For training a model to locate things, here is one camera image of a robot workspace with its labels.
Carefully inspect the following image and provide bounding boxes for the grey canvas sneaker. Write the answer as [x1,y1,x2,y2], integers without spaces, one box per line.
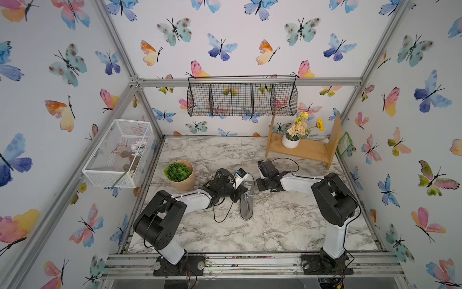
[240,173,255,220]

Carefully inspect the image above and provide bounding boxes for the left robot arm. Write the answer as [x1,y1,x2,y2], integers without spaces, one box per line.
[132,168,249,266]

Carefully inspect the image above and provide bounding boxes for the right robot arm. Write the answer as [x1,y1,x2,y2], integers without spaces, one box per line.
[256,160,358,260]

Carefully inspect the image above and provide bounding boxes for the green plant in terracotta pot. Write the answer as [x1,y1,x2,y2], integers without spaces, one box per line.
[164,160,195,191]

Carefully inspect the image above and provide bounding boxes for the flowers in white pot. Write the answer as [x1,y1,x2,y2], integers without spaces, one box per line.
[282,112,325,149]

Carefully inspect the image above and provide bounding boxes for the wooden shelf rack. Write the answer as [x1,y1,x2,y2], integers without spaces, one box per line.
[265,116,342,169]

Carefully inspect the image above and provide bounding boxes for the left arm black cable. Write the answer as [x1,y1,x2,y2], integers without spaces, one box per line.
[212,196,235,223]

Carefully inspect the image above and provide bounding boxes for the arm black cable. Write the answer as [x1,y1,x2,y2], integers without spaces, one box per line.
[270,157,300,174]
[212,196,235,223]

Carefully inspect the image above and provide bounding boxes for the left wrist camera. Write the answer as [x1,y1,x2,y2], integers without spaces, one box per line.
[233,168,247,190]

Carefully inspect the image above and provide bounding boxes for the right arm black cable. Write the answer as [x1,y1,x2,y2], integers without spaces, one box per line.
[270,157,300,174]

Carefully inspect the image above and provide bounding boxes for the green framed wall card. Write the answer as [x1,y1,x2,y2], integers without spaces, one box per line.
[337,132,356,157]

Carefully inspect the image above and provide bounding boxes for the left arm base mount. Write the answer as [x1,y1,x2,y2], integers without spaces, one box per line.
[153,254,206,277]

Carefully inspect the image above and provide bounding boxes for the black wire wall basket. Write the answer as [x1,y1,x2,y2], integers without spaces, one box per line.
[186,75,298,117]

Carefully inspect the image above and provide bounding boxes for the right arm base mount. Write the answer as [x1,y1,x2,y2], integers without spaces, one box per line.
[301,249,354,275]

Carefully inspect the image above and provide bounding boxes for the white mesh wall basket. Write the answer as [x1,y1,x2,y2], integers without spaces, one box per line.
[82,119,154,189]

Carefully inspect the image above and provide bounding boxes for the aluminium front rail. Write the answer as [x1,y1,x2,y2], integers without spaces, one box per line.
[102,252,405,280]

